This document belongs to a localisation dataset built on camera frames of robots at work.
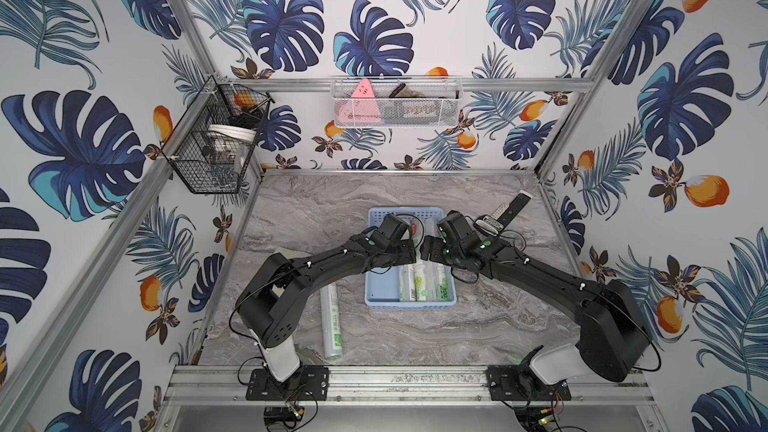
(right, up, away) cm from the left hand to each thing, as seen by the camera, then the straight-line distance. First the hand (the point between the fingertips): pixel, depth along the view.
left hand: (412, 250), depth 88 cm
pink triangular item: (-15, +43, +2) cm, 46 cm away
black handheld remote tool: (+35, +10, +20) cm, 41 cm away
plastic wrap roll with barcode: (-1, -10, -2) cm, 10 cm away
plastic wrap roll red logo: (+9, -10, -2) cm, 14 cm away
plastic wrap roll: (-22, -18, -7) cm, 30 cm away
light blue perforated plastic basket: (-9, -13, +2) cm, 16 cm away
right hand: (+6, +1, -1) cm, 6 cm away
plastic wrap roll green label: (+2, -9, 0) cm, 10 cm away
